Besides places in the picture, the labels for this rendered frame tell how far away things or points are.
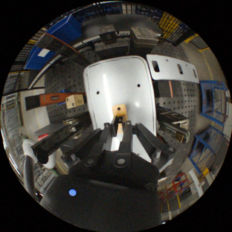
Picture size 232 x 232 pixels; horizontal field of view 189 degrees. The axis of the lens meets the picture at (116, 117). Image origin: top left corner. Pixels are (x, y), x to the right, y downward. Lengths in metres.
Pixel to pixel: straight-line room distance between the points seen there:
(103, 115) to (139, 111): 0.11
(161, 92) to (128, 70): 0.14
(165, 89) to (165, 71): 0.07
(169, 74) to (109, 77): 0.21
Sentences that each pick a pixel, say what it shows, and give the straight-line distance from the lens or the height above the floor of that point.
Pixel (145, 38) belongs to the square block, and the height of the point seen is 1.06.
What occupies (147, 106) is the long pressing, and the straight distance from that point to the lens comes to 0.26.
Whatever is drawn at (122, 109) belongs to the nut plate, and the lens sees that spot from 0.22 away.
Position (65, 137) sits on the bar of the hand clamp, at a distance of 0.23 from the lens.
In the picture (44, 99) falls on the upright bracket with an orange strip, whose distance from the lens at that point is 0.20.
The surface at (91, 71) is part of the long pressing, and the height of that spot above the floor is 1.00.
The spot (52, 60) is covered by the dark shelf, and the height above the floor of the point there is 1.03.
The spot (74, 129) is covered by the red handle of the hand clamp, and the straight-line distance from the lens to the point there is 0.25.
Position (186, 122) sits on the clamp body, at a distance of 0.31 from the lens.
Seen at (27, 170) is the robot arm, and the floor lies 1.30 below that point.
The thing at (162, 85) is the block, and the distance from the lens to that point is 0.30.
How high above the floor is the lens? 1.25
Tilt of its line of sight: 74 degrees down
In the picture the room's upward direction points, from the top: 159 degrees counter-clockwise
